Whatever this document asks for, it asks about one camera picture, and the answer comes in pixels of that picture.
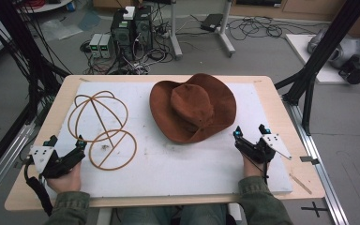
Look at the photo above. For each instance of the clear plastic sheet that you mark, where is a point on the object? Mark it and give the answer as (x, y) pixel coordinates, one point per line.
(59, 29)

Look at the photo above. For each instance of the thin wooden stick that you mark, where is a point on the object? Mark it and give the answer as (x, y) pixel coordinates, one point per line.
(300, 184)

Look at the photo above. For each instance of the grey power supply unit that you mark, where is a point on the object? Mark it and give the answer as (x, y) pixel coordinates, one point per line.
(105, 46)
(95, 45)

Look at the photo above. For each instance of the black frame post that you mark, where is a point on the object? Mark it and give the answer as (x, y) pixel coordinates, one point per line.
(322, 56)
(18, 43)

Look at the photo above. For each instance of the person's left hand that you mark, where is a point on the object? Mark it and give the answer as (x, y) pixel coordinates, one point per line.
(65, 182)

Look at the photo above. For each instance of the grey metal stand leg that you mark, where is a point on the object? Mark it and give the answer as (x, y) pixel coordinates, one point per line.
(226, 34)
(175, 34)

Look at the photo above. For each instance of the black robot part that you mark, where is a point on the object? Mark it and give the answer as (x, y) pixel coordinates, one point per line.
(354, 70)

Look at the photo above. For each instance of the small metal bracket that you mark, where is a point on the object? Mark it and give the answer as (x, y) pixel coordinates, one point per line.
(309, 159)

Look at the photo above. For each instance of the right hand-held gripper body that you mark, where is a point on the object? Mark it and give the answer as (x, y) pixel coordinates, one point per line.
(264, 150)

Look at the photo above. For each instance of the grey robot shell part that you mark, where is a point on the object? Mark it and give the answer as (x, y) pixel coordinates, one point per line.
(345, 50)

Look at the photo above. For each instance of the person's legs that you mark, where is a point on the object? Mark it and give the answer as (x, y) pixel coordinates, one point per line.
(172, 215)

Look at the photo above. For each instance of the white round table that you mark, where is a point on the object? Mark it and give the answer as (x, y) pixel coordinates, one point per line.
(48, 5)

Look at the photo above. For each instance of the brown felt hat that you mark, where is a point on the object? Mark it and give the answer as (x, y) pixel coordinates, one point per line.
(193, 108)

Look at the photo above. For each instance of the aluminium rail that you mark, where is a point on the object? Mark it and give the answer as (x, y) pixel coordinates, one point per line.
(312, 150)
(3, 165)

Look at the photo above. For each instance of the person's right hand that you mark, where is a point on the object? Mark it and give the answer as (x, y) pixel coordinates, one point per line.
(253, 168)

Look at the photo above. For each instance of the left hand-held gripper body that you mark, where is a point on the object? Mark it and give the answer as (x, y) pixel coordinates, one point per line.
(45, 157)

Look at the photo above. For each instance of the white floor board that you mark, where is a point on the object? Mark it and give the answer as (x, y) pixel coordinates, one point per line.
(303, 53)

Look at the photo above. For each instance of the white box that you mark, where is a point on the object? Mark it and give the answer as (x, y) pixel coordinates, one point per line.
(129, 12)

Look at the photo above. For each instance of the white foam board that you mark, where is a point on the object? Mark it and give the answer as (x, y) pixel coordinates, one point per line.
(175, 168)

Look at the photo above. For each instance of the black flat device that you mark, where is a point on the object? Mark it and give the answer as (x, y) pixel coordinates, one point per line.
(212, 22)

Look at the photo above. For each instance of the black computer tower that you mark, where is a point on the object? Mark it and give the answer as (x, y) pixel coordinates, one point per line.
(143, 28)
(122, 34)

